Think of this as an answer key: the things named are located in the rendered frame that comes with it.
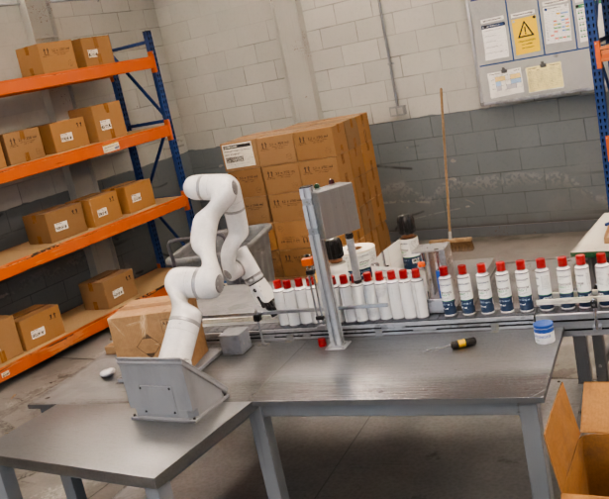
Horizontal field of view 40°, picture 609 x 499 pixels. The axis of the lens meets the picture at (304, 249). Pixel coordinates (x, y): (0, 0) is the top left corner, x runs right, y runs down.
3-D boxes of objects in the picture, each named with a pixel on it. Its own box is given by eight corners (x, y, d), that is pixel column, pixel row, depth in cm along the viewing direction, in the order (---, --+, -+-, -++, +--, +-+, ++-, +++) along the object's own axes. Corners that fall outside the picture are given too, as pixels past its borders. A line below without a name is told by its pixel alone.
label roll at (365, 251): (378, 266, 423) (372, 240, 420) (380, 277, 404) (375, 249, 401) (340, 274, 425) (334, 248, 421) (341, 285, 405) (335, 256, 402)
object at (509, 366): (584, 259, 389) (583, 255, 389) (544, 403, 258) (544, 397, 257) (203, 290, 478) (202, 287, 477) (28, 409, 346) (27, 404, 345)
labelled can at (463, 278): (477, 311, 329) (469, 262, 325) (474, 316, 325) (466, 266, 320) (464, 312, 332) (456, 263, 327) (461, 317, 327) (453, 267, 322)
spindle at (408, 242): (426, 268, 399) (415, 211, 393) (421, 274, 391) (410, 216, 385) (408, 269, 403) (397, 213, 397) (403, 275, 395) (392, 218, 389)
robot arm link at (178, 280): (191, 320, 306) (206, 261, 316) (148, 317, 313) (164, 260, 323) (204, 332, 316) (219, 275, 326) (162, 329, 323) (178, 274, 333)
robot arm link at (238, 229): (221, 221, 339) (235, 285, 353) (249, 205, 350) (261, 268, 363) (207, 217, 345) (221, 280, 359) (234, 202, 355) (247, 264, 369)
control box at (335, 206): (360, 228, 331) (352, 181, 326) (326, 240, 322) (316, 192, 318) (347, 226, 339) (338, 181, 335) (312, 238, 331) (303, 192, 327)
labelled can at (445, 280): (458, 312, 333) (451, 263, 328) (456, 317, 328) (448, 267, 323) (446, 313, 335) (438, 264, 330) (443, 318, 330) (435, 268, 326)
